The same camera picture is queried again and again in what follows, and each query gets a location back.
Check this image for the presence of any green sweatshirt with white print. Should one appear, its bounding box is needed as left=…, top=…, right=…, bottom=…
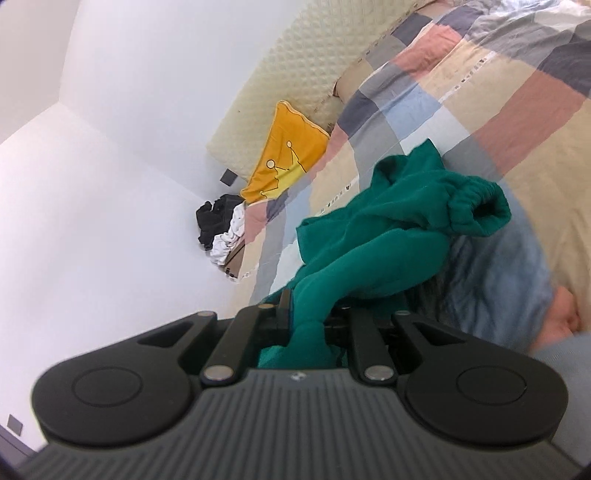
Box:
left=259, top=140, right=511, bottom=370

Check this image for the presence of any blue denim sleeve forearm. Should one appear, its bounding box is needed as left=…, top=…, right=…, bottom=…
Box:
left=409, top=182, right=554, bottom=353

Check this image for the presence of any black and white clothes pile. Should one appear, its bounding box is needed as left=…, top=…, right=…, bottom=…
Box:
left=195, top=194, right=245, bottom=266

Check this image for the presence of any person's bare hand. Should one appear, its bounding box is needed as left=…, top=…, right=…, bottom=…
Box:
left=529, top=286, right=582, bottom=354

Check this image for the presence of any orange crown pillow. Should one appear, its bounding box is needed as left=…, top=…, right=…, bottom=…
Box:
left=240, top=101, right=329, bottom=204

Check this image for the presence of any cream quilted headboard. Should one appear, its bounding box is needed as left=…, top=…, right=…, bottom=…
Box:
left=206, top=1, right=429, bottom=179

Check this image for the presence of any patchwork colour block duvet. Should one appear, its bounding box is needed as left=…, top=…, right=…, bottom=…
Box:
left=235, top=1, right=590, bottom=313

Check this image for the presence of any black wall socket by bed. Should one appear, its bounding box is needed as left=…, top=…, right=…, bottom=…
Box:
left=219, top=169, right=238, bottom=187

